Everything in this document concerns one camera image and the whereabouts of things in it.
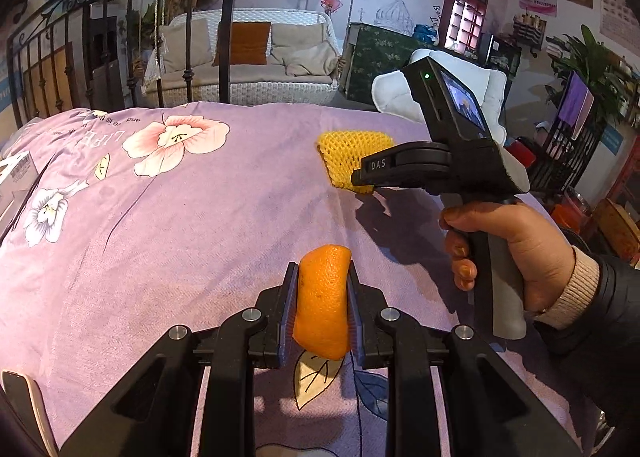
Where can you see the person's right forearm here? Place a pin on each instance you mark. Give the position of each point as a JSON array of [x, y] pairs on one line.
[[600, 307]]

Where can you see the orange bucket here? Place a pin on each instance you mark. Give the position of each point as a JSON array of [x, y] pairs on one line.
[[567, 217]]

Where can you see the yellow foam fruit net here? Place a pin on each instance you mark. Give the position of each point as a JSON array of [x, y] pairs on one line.
[[350, 152]]

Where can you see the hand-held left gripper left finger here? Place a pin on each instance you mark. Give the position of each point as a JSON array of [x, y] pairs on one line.
[[290, 309]]

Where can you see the white padded lounge chair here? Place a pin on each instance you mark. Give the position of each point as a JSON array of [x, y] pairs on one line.
[[395, 92]]

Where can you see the red bag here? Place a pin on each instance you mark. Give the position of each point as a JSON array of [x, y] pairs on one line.
[[520, 149]]

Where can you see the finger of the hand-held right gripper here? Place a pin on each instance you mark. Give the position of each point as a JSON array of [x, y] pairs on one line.
[[395, 169]]

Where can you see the white cardboard box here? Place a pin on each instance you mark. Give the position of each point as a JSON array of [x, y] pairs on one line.
[[17, 187]]

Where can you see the small shelf with bottles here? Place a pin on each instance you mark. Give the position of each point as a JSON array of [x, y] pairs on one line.
[[530, 32]]

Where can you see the purple towel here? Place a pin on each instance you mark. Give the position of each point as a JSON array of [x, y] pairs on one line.
[[575, 104]]

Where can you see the red telephone booth cabinet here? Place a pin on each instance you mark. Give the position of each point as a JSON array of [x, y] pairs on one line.
[[467, 7]]

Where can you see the black water dispenser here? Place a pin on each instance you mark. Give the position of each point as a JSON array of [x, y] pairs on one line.
[[106, 62]]

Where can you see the black metal bed headboard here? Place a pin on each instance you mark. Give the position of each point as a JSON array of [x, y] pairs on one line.
[[232, 37]]

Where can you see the small beige cushion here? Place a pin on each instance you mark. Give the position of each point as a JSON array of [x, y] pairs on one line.
[[186, 49]]

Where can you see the black metal rack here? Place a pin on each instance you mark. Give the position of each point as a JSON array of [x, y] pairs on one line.
[[565, 157]]

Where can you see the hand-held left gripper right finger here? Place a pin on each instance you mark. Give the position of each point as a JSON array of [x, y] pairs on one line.
[[354, 309]]

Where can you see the green potted plant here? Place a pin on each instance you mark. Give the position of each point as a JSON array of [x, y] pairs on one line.
[[595, 62]]

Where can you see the orange cushion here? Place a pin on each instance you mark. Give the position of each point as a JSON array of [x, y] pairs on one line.
[[243, 43]]

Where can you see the white flat device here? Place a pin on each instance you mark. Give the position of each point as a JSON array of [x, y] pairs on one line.
[[27, 412]]

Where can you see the white wicker sofa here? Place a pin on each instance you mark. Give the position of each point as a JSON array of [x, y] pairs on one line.
[[240, 87]]

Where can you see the large beige cushion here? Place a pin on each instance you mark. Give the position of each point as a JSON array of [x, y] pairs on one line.
[[305, 52]]

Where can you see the purple floral blanket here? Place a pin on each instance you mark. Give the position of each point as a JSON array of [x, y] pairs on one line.
[[175, 217]]

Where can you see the person's right hand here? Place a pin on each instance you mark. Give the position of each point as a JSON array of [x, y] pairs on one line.
[[530, 247]]

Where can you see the orange fruit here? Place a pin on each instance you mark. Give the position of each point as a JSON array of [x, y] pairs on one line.
[[322, 302]]

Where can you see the green patterned cabinet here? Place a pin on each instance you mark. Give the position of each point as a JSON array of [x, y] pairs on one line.
[[375, 57]]

